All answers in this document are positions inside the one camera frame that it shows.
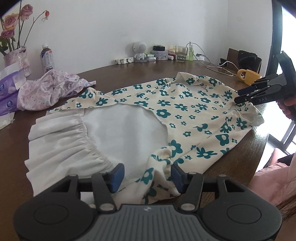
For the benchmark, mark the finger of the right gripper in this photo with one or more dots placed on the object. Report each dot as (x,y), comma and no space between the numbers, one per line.
(265,95)
(257,85)

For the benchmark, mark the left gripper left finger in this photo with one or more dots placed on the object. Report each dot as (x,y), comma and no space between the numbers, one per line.
(104,185)

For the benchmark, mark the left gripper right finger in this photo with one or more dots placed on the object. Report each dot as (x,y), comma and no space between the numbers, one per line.
(189,185)

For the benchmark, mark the cream teal floral garment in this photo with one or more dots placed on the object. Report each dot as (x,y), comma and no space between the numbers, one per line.
(189,120)

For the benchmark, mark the person's right hand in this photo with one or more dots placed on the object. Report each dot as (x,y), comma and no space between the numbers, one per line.
(288,107)

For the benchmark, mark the yellow mug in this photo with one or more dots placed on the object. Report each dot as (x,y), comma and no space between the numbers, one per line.
(248,76)

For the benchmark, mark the black bag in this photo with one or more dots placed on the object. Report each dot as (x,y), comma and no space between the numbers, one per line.
(249,61)

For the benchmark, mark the brown wooden stand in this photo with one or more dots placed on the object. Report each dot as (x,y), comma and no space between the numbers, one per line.
(230,63)

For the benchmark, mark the green spray bottle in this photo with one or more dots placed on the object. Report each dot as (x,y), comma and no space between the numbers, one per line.
(191,53)

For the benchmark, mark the clear glass cup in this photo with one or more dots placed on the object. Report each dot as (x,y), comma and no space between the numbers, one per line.
(180,53)

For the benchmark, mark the pink sleeve clothing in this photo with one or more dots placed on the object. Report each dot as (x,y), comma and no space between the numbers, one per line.
(276,182)

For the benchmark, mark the grey floral tin box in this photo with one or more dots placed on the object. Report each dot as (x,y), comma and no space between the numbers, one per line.
(160,55)

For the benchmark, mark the black small box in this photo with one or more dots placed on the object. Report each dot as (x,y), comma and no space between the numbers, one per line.
(158,48)

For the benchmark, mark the green white tissue packs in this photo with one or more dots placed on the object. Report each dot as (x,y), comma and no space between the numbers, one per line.
(150,57)

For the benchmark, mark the pink floral crumpled garment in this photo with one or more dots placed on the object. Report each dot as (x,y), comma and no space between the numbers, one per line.
(45,92)

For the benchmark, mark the white plastic clip holder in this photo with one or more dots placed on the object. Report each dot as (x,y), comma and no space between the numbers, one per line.
(124,60)

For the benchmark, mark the purple tissue pack lower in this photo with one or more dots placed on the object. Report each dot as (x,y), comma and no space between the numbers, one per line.
(9,104)

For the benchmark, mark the purple tissue pack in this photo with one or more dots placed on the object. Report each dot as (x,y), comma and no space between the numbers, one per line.
(12,79)
(9,104)

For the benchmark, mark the white robot figurine speaker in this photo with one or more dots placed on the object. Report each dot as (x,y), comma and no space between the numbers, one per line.
(139,49)

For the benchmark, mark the purple tissue pack upper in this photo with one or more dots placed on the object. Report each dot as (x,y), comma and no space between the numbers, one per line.
(12,79)

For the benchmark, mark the tea drink plastic bottle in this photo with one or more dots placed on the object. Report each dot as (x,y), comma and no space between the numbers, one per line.
(47,59)

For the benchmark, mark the purple textured vase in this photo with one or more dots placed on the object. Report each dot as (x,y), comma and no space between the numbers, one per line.
(19,56)

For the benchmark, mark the dried pink rose bouquet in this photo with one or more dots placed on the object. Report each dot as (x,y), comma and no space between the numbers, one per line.
(12,27)

